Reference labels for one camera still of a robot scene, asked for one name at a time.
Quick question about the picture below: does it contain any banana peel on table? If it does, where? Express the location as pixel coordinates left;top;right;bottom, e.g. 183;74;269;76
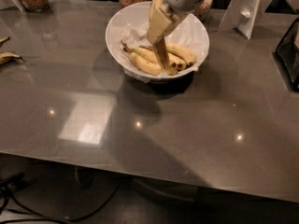
0;36;23;65

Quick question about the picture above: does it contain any black floor cable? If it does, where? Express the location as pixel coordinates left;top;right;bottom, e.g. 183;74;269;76
0;171;122;224

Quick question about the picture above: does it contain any right glass grain jar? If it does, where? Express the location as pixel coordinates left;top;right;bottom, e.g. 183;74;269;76
194;0;213;21

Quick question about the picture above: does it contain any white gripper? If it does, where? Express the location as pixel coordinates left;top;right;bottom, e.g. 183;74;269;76
147;0;204;45

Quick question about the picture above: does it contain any yellow banana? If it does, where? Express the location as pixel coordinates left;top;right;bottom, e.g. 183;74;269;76
152;38;178;76
121;42;163;77
166;43;196;66
132;47;187;71

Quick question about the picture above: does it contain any white bowl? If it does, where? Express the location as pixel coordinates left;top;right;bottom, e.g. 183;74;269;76
105;1;210;84

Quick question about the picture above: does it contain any white angled stand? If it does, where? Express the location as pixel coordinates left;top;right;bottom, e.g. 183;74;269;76
218;0;273;39

